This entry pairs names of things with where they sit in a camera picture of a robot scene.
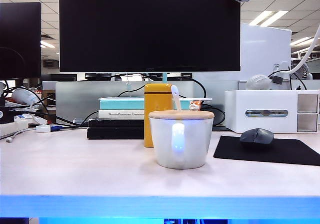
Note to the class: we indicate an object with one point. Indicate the white plastic bottle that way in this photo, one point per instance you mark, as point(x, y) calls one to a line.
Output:
point(23, 96)

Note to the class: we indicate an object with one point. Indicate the small orange figurine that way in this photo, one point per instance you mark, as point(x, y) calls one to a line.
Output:
point(194, 105)

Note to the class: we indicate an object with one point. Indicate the white tissue box organizer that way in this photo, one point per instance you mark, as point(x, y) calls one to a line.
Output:
point(265, 100)

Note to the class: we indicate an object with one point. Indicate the white partition board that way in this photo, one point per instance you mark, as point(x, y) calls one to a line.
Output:
point(265, 51)

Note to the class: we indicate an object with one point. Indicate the black mouse pad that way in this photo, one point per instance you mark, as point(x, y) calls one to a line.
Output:
point(280, 152)

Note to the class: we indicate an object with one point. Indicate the white ceramic mug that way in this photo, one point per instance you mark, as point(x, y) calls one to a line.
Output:
point(160, 143)

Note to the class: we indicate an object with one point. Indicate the small black computer monitor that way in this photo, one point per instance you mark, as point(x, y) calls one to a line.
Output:
point(20, 38)

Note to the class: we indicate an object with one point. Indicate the black computer mouse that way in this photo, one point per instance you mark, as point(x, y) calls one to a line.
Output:
point(257, 135)

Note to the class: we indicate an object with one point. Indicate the black flat box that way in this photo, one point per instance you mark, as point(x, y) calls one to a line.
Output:
point(115, 133)

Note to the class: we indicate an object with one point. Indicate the white book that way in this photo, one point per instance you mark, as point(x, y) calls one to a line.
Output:
point(120, 114)

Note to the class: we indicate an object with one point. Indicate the white power strip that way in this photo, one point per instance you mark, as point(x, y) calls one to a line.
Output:
point(12, 127)

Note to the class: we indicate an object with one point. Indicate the yellow thermos bottle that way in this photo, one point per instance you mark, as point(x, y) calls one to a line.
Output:
point(157, 101)

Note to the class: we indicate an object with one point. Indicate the black clip adapter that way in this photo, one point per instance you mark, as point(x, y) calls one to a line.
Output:
point(277, 79)

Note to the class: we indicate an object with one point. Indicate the teal hardcover book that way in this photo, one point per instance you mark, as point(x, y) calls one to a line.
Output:
point(120, 104)

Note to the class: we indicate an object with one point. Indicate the white ceramic spoon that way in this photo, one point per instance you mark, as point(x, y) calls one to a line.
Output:
point(177, 100)

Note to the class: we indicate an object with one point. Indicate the wooden mug lid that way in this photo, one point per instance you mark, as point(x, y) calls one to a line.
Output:
point(160, 114)

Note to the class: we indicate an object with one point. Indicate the stack of books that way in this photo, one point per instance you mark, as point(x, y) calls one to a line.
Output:
point(75, 98)

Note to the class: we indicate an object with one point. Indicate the large black computer monitor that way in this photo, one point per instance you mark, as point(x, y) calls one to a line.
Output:
point(150, 28)

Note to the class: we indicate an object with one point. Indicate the white textured ball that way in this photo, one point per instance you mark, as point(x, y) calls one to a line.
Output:
point(258, 82)

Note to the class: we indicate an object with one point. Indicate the white desk fan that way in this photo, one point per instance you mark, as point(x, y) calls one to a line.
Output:
point(303, 71)

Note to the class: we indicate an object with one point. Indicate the white usb adapter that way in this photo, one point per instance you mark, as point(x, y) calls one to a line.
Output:
point(43, 128)

